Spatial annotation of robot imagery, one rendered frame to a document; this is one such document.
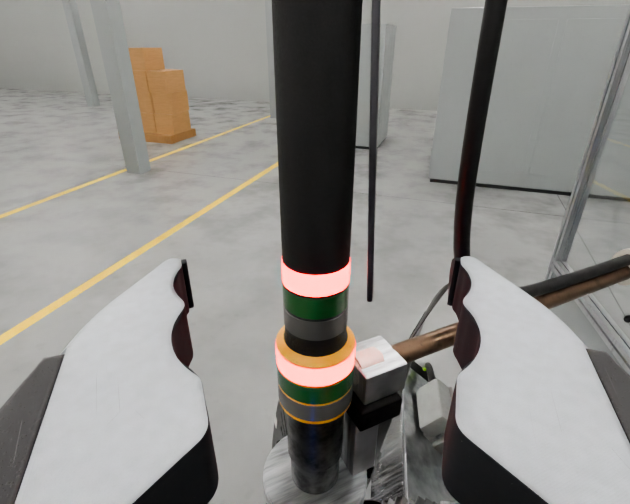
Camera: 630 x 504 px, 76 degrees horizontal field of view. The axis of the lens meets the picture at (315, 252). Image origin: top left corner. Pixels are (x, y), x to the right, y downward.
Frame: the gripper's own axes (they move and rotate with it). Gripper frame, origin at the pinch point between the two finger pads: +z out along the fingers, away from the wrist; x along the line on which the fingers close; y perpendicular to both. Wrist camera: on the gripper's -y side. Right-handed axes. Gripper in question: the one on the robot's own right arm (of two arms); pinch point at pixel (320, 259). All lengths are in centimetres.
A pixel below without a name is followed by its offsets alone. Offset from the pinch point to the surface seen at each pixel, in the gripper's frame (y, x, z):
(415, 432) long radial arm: 53, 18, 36
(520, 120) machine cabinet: 77, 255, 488
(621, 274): 11.3, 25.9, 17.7
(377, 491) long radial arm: 55, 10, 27
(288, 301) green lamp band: 5.1, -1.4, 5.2
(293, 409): 11.6, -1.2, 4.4
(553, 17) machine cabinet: -30, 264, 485
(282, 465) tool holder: 19.6, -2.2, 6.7
